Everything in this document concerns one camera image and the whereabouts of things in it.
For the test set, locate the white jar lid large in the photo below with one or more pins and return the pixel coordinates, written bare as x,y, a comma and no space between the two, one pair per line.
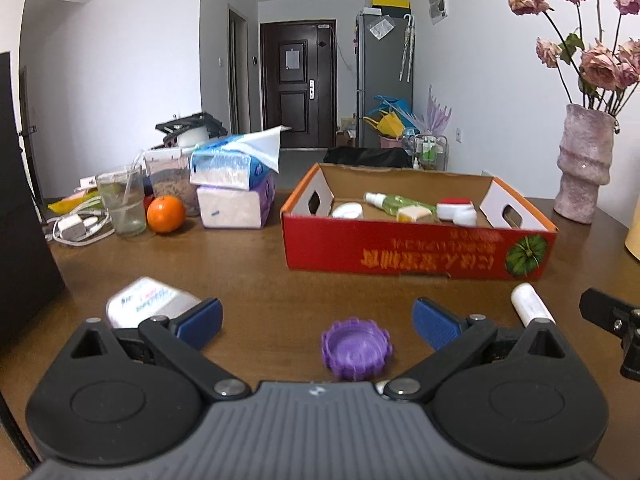
348,211

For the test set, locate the dried pink roses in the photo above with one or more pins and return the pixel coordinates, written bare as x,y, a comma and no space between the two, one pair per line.
607,74

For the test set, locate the black chair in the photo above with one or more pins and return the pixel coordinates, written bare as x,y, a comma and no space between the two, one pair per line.
369,157

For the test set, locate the white spray bottle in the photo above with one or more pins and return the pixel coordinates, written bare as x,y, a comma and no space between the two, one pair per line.
528,304

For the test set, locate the cream thermos jug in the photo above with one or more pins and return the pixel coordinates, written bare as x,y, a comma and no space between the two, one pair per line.
632,242

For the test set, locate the pink textured vase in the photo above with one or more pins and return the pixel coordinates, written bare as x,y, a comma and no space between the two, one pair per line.
585,160

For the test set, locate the grey refrigerator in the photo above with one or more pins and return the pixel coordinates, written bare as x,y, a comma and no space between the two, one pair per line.
379,47

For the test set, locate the red cardboard box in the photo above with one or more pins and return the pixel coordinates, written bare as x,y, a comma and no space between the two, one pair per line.
513,240

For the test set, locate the clear food container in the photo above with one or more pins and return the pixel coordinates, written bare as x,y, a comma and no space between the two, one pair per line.
169,172

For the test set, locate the clear glass cup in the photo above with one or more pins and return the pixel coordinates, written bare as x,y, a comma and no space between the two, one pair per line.
122,194

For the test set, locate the metal trolley with bottles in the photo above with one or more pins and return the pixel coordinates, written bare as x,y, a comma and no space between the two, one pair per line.
428,153

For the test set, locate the black monitor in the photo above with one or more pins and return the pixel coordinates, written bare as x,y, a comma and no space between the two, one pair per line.
29,278

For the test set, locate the blue tissue pack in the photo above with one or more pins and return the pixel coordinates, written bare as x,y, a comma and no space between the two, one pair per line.
239,162

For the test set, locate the white tissue pack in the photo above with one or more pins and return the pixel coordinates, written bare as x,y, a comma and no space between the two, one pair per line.
226,208

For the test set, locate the cream plug adapter cube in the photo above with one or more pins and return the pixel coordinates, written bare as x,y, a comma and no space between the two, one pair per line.
415,214

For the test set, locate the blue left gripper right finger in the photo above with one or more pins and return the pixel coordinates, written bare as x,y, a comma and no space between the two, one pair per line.
436,325

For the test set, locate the green spray bottle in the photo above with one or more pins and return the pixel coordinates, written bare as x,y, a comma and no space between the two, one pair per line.
392,203

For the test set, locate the white plastic container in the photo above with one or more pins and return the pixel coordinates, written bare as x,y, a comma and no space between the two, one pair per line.
145,298

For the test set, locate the white jar lid small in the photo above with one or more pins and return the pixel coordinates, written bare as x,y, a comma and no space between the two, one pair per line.
380,386

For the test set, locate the white charger with cable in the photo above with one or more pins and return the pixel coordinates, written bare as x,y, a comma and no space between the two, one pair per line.
82,228

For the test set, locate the orange fruit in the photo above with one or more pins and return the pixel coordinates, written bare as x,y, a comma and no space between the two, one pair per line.
166,214

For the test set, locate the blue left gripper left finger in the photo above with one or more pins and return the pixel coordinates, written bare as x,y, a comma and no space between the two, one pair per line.
198,326

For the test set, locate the purple jar lid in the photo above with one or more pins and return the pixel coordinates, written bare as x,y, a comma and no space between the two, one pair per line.
355,350

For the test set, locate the dark brown door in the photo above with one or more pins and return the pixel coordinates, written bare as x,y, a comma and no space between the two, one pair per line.
299,84

